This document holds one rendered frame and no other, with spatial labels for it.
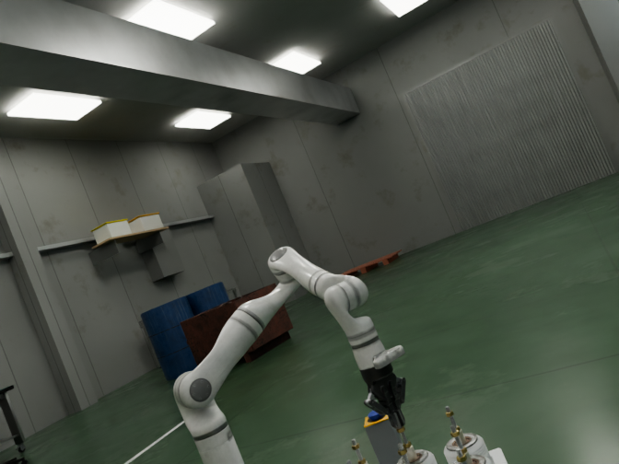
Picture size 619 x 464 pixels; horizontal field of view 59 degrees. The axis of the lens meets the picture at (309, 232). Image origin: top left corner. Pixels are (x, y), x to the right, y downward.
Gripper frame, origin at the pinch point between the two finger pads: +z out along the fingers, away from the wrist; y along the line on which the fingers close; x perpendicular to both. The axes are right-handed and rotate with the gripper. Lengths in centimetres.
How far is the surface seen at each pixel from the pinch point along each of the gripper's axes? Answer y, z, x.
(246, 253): -526, -100, -942
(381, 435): -4.9, 7.3, -14.8
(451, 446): -6.1, 9.8, 7.3
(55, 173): -177, -330, -823
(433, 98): -859, -244, -576
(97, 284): -173, -131, -820
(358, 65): -809, -381, -683
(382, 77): -826, -333, -649
